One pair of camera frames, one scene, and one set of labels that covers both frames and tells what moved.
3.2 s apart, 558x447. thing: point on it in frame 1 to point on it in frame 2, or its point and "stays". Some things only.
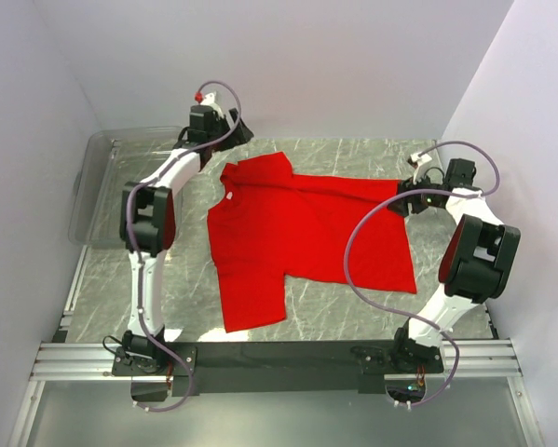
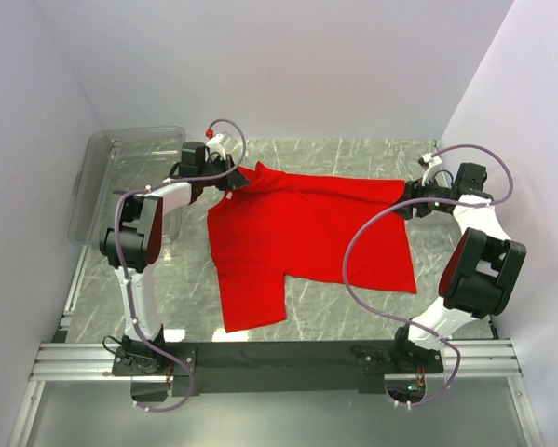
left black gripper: (239, 136) to (234, 180)
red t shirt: (268, 223) stays
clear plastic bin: (102, 163) stays
